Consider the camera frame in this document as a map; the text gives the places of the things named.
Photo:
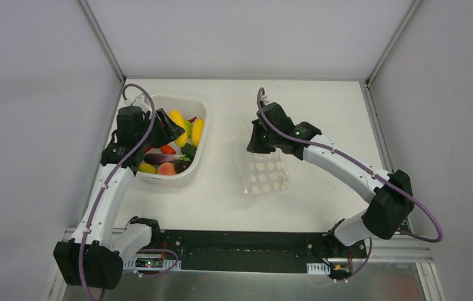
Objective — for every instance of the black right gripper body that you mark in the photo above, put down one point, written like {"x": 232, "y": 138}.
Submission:
{"x": 262, "y": 135}

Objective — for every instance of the yellow toy pepper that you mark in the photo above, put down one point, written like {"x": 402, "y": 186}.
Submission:
{"x": 178, "y": 119}

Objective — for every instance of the long yellow toy squash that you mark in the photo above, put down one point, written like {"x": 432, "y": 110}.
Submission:
{"x": 197, "y": 131}

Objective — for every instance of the white plastic colander basket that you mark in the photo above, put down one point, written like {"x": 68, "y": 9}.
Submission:
{"x": 189, "y": 108}

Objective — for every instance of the toy peach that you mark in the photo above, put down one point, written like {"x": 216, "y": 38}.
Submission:
{"x": 167, "y": 169}

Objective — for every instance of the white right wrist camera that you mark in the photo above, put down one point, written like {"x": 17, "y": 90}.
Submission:
{"x": 263, "y": 99}

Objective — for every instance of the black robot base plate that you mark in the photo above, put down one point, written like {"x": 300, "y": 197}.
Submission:
{"x": 244, "y": 251}

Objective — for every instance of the orange toy carrot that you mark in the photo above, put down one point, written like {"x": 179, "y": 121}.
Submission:
{"x": 167, "y": 149}

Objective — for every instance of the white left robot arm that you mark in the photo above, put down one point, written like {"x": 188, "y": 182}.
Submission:
{"x": 92, "y": 257}

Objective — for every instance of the red toy chili pepper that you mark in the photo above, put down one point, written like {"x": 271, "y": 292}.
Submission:
{"x": 148, "y": 149}

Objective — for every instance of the clear polka dot zip bag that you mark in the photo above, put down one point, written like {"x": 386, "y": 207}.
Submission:
{"x": 261, "y": 174}

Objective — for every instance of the dark green toy avocado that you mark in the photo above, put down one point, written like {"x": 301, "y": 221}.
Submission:
{"x": 189, "y": 151}

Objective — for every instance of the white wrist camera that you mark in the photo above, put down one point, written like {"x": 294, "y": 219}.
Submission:
{"x": 142, "y": 102}
{"x": 263, "y": 99}

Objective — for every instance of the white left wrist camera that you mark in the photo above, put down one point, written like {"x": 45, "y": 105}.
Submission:
{"x": 142, "y": 102}

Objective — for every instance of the yellow toy lemon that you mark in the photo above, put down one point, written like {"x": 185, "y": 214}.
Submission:
{"x": 147, "y": 168}

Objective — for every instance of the dark toy mangosteen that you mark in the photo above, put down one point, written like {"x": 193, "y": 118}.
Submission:
{"x": 182, "y": 164}

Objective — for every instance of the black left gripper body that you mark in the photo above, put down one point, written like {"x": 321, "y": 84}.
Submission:
{"x": 158, "y": 130}

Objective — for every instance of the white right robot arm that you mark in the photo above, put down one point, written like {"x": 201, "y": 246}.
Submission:
{"x": 385, "y": 192}

